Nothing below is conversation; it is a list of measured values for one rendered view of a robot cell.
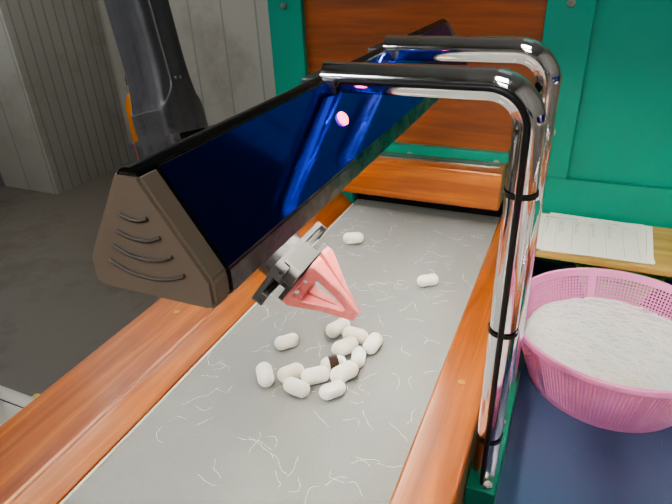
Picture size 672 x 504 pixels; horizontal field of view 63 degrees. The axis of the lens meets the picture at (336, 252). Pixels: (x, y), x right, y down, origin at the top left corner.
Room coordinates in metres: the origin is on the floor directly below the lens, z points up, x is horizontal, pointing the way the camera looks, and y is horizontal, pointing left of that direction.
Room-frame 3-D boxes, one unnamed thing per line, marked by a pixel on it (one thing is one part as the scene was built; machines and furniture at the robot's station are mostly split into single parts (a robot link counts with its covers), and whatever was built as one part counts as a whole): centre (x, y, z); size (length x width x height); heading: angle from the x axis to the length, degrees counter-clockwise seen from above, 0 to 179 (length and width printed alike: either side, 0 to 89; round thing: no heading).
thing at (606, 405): (0.56, -0.36, 0.72); 0.27 x 0.27 x 0.10
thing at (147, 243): (0.52, -0.03, 1.08); 0.62 x 0.08 x 0.07; 155
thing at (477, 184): (0.95, -0.16, 0.83); 0.30 x 0.06 x 0.07; 65
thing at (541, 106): (0.49, -0.10, 0.90); 0.20 x 0.19 x 0.45; 155
